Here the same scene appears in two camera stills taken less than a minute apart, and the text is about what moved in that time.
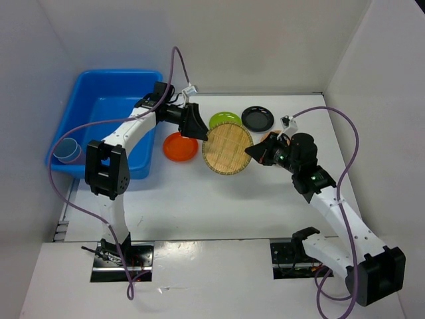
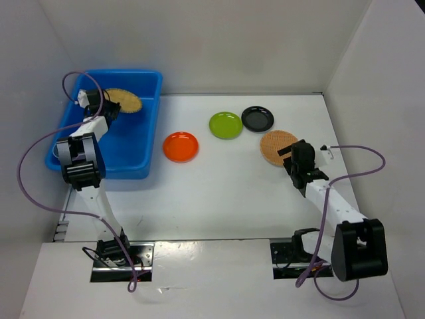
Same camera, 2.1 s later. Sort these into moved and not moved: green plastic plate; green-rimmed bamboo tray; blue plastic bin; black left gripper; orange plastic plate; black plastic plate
Moved: green-rimmed bamboo tray; black left gripper
Not moved: orange plastic plate; black plastic plate; blue plastic bin; green plastic plate
